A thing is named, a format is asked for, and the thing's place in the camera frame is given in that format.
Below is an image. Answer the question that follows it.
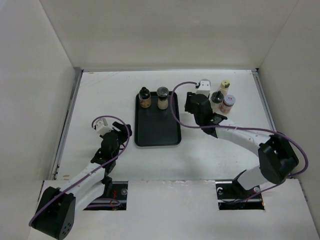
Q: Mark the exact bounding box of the black knob spice bottle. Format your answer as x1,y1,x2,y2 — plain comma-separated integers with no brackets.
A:
138,86,151,109

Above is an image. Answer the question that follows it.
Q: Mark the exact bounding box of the silver lid blue label jar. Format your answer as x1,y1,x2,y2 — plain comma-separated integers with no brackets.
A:
199,79,211,86

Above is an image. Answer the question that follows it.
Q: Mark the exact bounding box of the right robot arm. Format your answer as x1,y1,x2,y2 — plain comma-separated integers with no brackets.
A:
185,92,299,198

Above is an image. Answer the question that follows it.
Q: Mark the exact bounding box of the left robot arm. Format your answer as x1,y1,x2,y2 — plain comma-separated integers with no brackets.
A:
28,117,132,240

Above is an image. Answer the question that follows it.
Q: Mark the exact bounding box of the yellow cap condiment bottle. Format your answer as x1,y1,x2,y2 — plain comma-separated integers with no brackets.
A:
218,79,231,97

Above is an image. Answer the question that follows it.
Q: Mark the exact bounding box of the black knob grinder bottle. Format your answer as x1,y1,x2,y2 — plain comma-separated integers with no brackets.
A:
210,90,224,112

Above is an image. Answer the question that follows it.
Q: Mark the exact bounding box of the red label lid spice jar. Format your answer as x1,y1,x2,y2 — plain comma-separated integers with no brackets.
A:
219,94,236,114

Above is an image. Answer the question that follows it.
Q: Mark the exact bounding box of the black rectangular tray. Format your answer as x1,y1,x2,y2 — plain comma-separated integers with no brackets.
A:
134,91,182,147

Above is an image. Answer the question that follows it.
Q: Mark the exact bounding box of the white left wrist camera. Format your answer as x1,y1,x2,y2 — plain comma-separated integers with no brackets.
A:
94,121,112,136

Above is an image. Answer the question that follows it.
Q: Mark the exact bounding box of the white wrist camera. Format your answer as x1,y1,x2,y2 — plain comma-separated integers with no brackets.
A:
195,81,211,98
94,121,112,136

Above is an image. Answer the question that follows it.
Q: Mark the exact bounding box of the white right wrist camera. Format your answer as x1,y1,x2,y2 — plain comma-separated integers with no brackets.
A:
195,81,211,98

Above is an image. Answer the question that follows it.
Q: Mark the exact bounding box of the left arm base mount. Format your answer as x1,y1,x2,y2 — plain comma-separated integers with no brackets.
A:
84,176,129,211

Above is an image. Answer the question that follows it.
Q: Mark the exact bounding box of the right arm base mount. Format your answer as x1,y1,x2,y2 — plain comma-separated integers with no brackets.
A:
215,180,265,211

